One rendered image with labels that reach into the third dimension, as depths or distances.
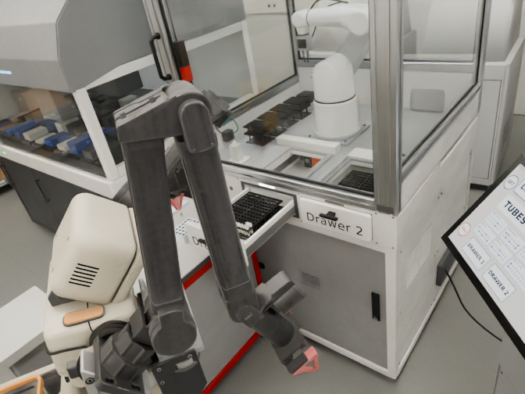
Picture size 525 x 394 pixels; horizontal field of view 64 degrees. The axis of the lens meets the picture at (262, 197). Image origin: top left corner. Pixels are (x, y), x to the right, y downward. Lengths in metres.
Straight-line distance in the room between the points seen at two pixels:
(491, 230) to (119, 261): 0.91
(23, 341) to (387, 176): 1.34
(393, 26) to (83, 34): 1.34
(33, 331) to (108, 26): 1.30
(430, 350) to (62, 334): 1.76
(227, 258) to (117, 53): 1.57
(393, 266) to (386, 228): 0.17
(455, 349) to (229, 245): 1.74
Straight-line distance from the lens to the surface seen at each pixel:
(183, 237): 1.77
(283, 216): 1.61
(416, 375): 2.18
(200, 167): 0.62
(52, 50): 2.05
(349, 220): 1.52
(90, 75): 2.07
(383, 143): 1.32
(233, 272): 0.73
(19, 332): 1.76
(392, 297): 1.70
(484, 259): 1.20
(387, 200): 1.42
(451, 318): 2.42
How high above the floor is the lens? 1.78
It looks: 31 degrees down
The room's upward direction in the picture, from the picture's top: 11 degrees counter-clockwise
